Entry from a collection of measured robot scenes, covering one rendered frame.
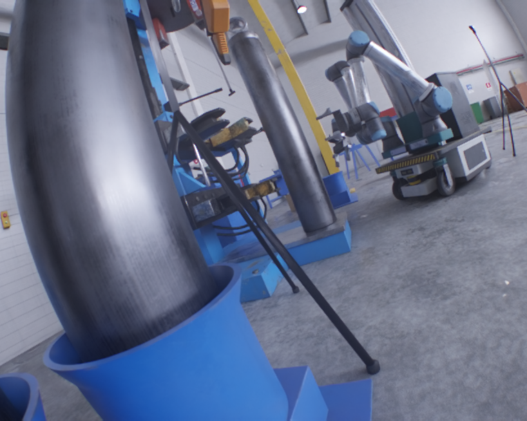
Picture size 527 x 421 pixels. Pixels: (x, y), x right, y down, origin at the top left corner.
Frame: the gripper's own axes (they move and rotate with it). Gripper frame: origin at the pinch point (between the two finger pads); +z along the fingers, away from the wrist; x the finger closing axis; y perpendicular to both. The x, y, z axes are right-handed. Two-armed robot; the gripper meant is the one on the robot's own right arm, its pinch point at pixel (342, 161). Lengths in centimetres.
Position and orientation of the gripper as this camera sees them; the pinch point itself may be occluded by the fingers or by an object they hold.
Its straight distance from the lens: 182.6
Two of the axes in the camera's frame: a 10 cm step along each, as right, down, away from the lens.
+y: 9.5, 0.4, 3.1
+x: -3.1, 1.9, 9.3
